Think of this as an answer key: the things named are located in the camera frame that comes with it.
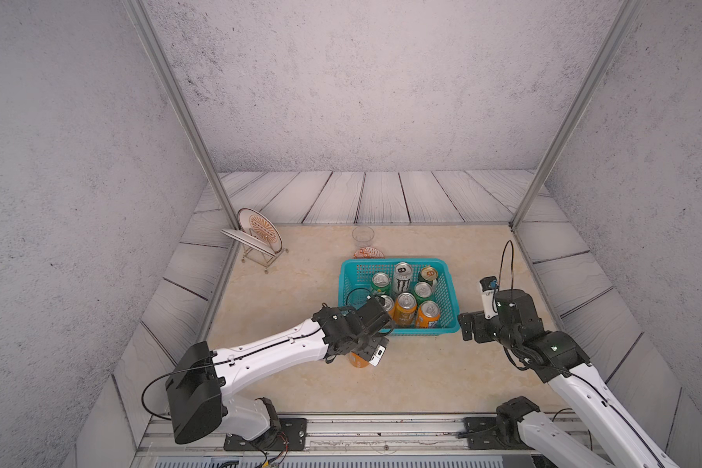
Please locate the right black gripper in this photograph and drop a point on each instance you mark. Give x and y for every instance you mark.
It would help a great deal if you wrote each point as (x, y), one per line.
(479, 325)

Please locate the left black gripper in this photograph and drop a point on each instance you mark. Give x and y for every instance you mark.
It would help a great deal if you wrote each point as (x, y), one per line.
(375, 339)

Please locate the orange soda can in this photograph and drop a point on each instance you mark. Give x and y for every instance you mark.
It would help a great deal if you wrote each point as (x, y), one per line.
(356, 361)
(388, 305)
(405, 309)
(428, 315)

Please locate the teal plastic basket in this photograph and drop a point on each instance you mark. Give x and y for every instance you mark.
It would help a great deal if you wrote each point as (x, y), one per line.
(355, 286)

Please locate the white monster energy can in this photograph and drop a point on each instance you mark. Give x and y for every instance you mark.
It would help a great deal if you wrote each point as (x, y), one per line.
(402, 277)

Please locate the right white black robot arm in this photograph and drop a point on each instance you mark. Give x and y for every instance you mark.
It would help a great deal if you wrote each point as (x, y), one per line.
(511, 320)

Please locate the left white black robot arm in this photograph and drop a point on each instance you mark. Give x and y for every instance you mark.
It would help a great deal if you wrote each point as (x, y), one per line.
(203, 390)

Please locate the green soda can middle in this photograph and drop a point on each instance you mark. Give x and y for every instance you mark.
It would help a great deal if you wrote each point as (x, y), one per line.
(422, 291)

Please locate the green soda can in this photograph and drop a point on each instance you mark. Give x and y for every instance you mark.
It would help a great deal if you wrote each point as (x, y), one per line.
(422, 291)
(381, 284)

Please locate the green soda can rear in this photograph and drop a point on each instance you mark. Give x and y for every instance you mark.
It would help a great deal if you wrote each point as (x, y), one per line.
(381, 284)

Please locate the brown gold drink can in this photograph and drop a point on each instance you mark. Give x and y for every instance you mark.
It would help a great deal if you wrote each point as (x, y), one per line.
(429, 275)

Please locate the red patterned bowl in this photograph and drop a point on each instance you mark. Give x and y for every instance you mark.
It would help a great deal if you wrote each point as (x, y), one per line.
(369, 252)

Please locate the clear plastic cup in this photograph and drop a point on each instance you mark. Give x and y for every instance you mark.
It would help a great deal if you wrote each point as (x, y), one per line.
(363, 236)

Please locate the patterned upright plate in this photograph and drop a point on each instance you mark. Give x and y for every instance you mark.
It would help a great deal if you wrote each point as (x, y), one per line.
(258, 226)

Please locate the white flat plate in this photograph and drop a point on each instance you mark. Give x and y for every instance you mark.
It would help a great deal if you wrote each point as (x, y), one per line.
(249, 241)

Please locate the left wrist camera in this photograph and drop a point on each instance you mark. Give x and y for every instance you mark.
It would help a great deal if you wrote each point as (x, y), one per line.
(377, 356)

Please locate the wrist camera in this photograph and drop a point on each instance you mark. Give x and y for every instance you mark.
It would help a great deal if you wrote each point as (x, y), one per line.
(489, 286)
(377, 356)

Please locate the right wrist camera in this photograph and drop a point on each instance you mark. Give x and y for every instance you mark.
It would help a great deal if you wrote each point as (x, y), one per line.
(489, 286)

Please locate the aluminium mounting rail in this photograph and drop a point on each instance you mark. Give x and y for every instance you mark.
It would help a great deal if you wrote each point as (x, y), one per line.
(424, 440)

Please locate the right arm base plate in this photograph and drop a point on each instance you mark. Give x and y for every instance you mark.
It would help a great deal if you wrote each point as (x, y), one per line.
(492, 433)

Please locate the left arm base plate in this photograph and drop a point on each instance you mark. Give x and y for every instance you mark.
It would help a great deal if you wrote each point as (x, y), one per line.
(289, 436)

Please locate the wire plate rack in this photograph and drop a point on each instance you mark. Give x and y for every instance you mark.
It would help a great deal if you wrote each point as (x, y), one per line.
(263, 259)

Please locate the right aluminium frame post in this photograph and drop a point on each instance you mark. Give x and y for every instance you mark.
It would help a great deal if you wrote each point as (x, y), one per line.
(625, 18)

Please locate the aluminium frame post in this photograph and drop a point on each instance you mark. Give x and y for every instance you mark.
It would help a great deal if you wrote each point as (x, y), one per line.
(625, 18)
(138, 14)

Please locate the left aluminium frame post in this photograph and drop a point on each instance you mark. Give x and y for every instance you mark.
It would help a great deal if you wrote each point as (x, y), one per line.
(138, 14)

